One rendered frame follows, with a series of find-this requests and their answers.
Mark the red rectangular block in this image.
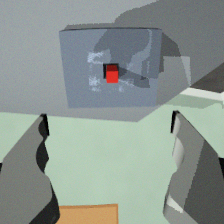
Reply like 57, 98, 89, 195
106, 65, 118, 83

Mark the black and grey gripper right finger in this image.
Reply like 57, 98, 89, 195
163, 110, 224, 224

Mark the blue-grey square panel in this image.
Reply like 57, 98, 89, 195
59, 27, 162, 108

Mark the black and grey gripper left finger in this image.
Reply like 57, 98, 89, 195
0, 114, 60, 224

